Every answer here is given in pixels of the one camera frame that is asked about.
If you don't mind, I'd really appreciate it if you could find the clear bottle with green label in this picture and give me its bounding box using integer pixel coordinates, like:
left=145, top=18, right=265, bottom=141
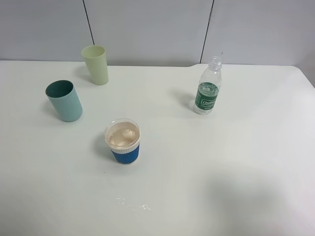
left=193, top=56, right=222, bottom=115

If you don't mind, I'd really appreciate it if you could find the teal blue plastic cup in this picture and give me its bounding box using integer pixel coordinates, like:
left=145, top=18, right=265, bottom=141
left=45, top=80, right=83, bottom=122

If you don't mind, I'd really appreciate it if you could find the blue sleeved paper cup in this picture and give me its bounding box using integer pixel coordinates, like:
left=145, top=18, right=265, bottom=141
left=104, top=118, right=141, bottom=165

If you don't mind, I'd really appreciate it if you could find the pale yellow-green plastic cup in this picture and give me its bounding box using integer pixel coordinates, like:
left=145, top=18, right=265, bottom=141
left=81, top=45, right=109, bottom=86

